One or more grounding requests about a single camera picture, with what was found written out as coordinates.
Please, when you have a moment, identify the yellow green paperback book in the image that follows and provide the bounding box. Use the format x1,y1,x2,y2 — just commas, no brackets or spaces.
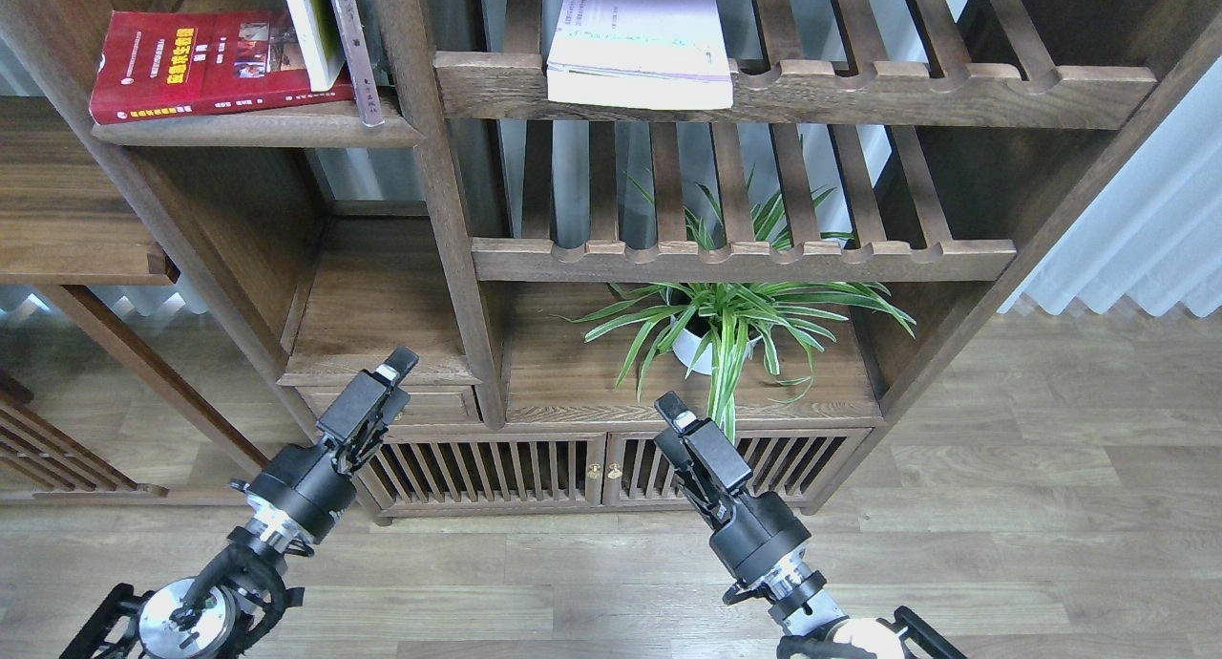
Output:
286,0,346,92

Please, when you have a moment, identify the thin upright book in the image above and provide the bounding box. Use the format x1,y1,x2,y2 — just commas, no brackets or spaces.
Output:
331,0,385,128

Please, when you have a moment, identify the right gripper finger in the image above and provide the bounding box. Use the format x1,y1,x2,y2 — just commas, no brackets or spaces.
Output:
655,391,752,496

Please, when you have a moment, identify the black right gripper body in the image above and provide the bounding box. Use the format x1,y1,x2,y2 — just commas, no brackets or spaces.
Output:
682,479,811,588

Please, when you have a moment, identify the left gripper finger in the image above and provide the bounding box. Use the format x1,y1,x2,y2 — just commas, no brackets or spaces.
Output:
316,347,418,447

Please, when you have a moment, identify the white lavender paperback book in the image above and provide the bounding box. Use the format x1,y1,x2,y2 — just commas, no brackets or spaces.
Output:
546,0,733,111

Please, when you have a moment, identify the dark wooden slatted bench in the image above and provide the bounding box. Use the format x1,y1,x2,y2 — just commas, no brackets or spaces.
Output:
1,372,169,499

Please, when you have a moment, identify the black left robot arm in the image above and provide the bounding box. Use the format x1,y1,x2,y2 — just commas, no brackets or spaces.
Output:
64,347,418,658

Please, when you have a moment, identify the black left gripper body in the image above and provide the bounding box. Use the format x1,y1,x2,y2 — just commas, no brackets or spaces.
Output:
230,434,382,545

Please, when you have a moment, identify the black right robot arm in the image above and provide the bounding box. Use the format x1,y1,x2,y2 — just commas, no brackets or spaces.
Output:
655,391,964,658

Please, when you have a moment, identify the red paperback book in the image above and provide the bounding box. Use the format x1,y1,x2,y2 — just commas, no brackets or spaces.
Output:
89,10,354,125

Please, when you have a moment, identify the dark wooden bookshelf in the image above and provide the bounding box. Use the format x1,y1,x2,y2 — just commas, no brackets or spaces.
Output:
2,0,1220,520

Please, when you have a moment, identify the green spider plant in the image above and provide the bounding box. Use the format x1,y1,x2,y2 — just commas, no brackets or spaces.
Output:
558,168,917,445

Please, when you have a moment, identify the white curtain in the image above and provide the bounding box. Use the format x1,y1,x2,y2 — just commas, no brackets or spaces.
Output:
1002,64,1221,318

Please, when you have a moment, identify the white plant pot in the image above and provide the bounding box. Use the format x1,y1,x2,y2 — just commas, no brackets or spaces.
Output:
673,328,761,375

